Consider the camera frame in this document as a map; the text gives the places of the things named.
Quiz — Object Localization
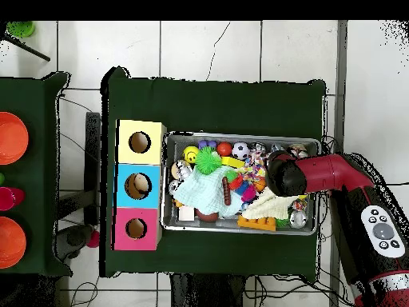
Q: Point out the green round object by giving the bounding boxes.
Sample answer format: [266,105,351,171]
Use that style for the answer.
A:
[6,21,35,38]

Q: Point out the yellow smiley ball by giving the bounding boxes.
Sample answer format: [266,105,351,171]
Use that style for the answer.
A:
[182,146,201,165]

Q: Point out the green cloth of side table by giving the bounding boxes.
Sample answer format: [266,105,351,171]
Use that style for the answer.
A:
[0,72,73,277]

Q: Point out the black rod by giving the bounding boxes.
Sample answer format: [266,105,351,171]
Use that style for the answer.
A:
[0,31,51,62]

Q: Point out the small orange ball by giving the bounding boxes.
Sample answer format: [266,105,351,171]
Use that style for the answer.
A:
[216,141,233,157]

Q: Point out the cream waffle cloth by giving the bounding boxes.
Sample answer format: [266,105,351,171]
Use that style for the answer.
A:
[240,186,308,221]

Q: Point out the yellow cheese wedge toy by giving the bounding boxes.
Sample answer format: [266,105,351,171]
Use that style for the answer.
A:
[220,155,246,169]

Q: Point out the magenta plastic cup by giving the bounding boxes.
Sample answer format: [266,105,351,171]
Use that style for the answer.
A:
[0,186,26,211]

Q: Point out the orange plastic bowl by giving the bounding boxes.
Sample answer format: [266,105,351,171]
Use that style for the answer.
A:
[0,216,27,269]
[0,111,30,165]

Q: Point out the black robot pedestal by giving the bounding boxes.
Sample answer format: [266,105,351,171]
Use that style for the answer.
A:
[170,273,247,307]

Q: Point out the metal mesh bin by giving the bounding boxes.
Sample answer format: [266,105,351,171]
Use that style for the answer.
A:
[161,131,321,237]

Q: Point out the wooden box with three holes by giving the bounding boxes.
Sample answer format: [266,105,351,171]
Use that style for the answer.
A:
[111,119,168,252]

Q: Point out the dark green table cloth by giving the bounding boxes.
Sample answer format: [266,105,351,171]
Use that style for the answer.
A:
[100,66,327,278]

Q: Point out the mint green waffle cloth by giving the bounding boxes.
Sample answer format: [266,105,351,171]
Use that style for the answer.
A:
[172,165,244,218]

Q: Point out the grey object with red ball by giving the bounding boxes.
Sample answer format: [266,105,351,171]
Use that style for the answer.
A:
[55,223,101,260]

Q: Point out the black and white soccer ball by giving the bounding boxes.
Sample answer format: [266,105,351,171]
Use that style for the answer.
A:
[231,142,251,161]

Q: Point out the green spiky toy with eyes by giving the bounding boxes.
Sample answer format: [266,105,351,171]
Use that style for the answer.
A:
[194,146,223,176]

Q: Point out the orange building block plate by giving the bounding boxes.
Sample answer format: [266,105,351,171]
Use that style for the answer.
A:
[236,214,277,232]

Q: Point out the rainbow spiky caterpillar toy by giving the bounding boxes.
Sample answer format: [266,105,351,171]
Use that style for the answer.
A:
[224,170,258,203]

